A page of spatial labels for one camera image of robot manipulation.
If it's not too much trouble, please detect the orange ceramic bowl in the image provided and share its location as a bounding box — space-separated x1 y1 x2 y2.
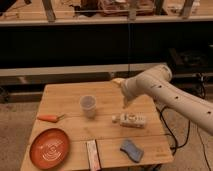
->
29 128 70 169

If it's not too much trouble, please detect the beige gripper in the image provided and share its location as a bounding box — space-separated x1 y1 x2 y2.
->
111 78 137 109

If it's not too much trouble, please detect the white pink flat box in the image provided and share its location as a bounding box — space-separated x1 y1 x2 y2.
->
86 140 101 171

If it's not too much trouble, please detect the white lying bottle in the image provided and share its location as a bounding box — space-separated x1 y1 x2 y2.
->
112 113 146 128

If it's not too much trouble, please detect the orange toy carrot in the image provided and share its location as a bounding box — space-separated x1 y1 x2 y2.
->
37 115 65 123

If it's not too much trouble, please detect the black cable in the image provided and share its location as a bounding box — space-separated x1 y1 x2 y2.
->
156 74 213 171

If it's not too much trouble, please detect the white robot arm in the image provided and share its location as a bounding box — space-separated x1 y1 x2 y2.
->
112 64 213 136

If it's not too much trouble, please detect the wooden table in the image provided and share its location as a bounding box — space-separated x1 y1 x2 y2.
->
30 82 173 171

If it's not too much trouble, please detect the blue sponge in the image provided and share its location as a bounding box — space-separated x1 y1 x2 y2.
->
120 139 144 163

